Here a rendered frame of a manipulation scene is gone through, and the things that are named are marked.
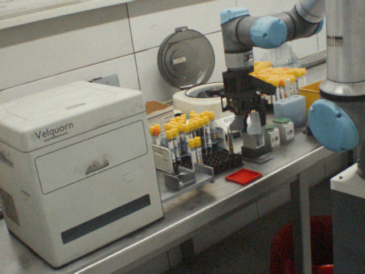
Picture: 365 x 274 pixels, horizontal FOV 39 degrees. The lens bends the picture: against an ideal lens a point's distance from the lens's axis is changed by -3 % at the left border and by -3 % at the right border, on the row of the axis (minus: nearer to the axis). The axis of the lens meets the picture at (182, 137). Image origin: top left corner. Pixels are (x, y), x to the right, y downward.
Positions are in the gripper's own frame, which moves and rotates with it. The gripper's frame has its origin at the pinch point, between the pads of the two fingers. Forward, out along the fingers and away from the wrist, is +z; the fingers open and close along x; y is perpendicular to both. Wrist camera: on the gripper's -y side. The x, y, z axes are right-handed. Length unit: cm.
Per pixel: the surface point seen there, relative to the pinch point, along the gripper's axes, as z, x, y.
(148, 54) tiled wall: -18, -57, -9
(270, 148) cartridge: 4.9, 1.1, -5.4
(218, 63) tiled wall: -7, -56, -42
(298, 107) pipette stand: -1.1, -3.2, -24.2
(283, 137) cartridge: 3.9, 0.4, -11.9
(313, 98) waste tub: -1.4, -4.6, -33.7
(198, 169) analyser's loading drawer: 1.6, 1.0, 21.3
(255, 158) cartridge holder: 4.8, 2.6, 2.7
